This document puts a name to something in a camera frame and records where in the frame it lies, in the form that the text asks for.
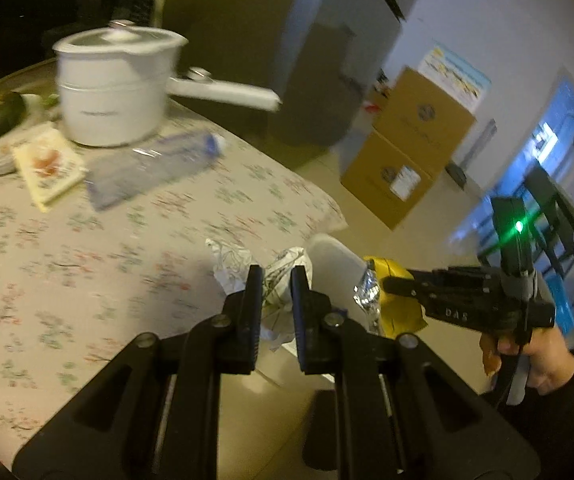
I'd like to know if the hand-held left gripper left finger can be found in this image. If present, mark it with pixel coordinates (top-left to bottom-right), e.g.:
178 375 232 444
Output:
12 264 266 480

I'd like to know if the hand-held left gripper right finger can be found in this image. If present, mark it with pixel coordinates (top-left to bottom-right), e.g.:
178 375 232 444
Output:
289 266 542 480

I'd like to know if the yellow foil snack packet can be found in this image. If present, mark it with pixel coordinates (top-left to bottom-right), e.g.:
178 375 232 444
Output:
352 256 428 337

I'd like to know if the printed paper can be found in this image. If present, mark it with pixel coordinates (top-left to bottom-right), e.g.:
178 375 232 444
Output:
206 237 314 353

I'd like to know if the person's right hand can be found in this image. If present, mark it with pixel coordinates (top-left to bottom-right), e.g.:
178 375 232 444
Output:
479 327 574 396

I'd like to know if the white plastic chair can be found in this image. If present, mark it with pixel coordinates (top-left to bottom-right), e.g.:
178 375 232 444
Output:
307 234 385 337

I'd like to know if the brown cardboard box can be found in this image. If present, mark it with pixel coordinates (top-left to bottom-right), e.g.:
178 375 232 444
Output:
341 130 444 231
372 66 478 172

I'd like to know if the black chair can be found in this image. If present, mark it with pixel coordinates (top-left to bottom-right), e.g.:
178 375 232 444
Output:
477 165 574 287

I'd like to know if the clear plastic bottle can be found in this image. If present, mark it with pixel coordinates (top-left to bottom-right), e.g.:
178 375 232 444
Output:
86 130 228 211

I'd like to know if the grey cabinet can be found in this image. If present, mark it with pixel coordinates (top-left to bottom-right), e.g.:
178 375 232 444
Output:
274 20 385 158

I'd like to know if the cream printed packet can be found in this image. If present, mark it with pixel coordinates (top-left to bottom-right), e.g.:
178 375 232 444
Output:
11 127 88 213

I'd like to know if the green squash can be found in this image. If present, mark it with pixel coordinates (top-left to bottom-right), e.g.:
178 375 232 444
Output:
0 91 26 142

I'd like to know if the wall poster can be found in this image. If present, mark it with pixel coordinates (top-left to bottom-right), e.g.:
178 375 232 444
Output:
417 45 492 114

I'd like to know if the white pot with handle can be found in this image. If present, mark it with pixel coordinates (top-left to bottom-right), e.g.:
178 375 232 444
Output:
53 20 284 148

